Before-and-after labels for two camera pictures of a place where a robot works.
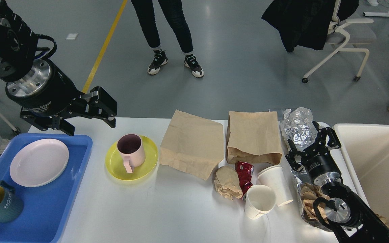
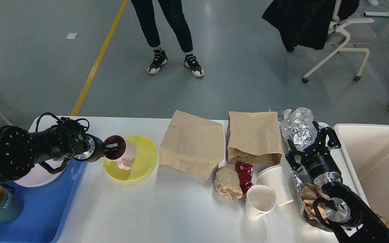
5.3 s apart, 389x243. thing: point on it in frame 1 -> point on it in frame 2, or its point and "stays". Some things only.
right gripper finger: [295, 157] stays
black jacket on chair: [304, 23] stays
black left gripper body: [47, 90] -> [95, 149]
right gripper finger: [333, 142] stays
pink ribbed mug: [131, 146] -> [127, 150]
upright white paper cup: [260, 199] stays
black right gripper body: [320, 165] stays
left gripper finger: [97, 104] -> [111, 146]
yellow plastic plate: [115, 164] stays
